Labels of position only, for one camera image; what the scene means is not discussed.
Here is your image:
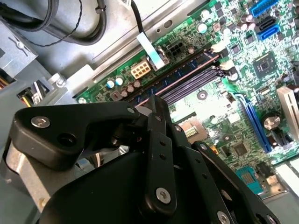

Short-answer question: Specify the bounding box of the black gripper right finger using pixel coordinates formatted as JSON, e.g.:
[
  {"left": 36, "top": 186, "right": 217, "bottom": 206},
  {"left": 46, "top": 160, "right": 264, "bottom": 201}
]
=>
[{"left": 167, "top": 123, "right": 282, "bottom": 224}]

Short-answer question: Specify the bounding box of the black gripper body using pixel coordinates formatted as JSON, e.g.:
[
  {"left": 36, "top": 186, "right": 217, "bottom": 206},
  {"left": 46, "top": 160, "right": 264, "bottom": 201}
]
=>
[{"left": 38, "top": 149, "right": 236, "bottom": 224}]

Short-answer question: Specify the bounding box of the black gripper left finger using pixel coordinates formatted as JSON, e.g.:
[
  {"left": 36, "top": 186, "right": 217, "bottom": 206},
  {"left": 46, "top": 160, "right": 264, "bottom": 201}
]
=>
[{"left": 4, "top": 94, "right": 178, "bottom": 217}]

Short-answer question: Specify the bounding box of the RAM stick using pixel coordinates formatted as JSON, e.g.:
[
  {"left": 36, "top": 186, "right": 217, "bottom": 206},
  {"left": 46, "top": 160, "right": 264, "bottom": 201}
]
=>
[{"left": 129, "top": 51, "right": 221, "bottom": 105}]

